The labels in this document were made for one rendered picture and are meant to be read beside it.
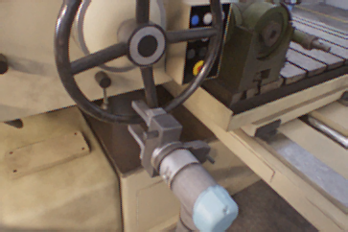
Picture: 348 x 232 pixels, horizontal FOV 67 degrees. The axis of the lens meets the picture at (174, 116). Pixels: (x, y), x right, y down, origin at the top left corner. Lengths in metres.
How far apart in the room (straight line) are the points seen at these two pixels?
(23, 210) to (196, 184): 0.84
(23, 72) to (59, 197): 0.58
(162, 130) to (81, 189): 0.72
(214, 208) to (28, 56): 0.56
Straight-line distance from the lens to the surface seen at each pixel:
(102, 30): 0.63
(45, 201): 1.18
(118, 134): 1.36
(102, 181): 1.19
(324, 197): 1.20
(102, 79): 0.77
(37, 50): 0.74
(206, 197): 0.45
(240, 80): 1.02
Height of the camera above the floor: 1.51
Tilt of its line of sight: 37 degrees down
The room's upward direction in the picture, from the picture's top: 5 degrees clockwise
